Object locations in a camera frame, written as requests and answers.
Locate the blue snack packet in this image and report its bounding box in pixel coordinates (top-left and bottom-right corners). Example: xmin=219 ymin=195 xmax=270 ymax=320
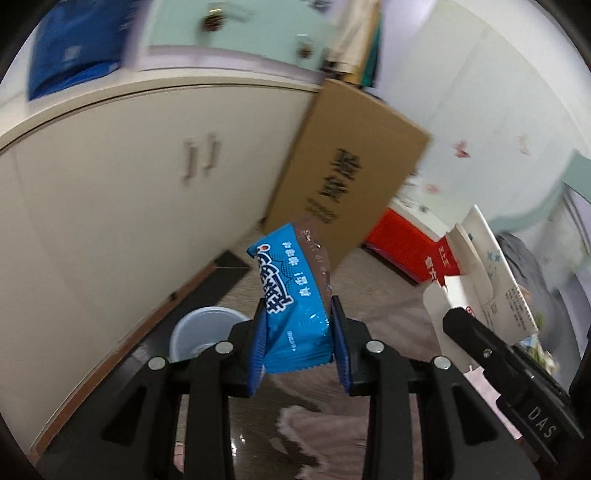
xmin=246 ymin=217 xmax=334 ymax=374

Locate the grey duvet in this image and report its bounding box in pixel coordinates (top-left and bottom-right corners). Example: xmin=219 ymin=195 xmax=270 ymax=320
xmin=498 ymin=232 xmax=561 ymax=296

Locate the teal drawer unit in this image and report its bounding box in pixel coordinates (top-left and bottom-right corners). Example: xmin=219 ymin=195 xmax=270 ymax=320
xmin=124 ymin=0 xmax=342 ymax=86

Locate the blue bag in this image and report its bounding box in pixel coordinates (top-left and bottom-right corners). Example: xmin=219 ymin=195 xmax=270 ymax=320
xmin=28 ymin=0 xmax=134 ymax=101

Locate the red storage box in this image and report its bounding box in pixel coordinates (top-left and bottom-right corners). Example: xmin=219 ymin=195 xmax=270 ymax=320
xmin=365 ymin=185 xmax=465 ymax=285

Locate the brown cardboard box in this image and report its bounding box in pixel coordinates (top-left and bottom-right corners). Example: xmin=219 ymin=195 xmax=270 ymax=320
xmin=263 ymin=78 xmax=432 ymax=271

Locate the pink checked tablecloth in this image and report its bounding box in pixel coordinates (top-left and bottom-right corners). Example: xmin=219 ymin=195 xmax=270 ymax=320
xmin=274 ymin=364 xmax=522 ymax=480

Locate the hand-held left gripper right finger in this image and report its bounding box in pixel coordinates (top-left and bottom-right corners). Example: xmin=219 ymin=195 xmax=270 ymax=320
xmin=329 ymin=295 xmax=542 ymax=480

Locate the white paper box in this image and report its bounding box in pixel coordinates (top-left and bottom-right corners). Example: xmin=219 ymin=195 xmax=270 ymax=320
xmin=422 ymin=205 xmax=540 ymax=372

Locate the blue plastic waste bin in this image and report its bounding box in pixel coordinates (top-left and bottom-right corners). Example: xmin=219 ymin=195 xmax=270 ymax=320
xmin=168 ymin=305 xmax=253 ymax=364

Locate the cream hanging jacket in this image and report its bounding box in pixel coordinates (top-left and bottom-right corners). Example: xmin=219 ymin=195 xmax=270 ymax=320
xmin=329 ymin=0 xmax=377 ymax=79

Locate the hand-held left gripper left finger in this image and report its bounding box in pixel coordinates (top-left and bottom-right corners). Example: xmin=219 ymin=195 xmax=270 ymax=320
xmin=41 ymin=300 xmax=269 ymax=480

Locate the white floor cabinet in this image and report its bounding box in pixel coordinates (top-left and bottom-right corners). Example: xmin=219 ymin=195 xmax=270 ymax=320
xmin=0 ymin=69 xmax=324 ymax=457

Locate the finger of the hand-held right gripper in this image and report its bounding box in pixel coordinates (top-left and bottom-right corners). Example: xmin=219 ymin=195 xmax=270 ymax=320
xmin=442 ymin=307 xmax=533 ymax=403

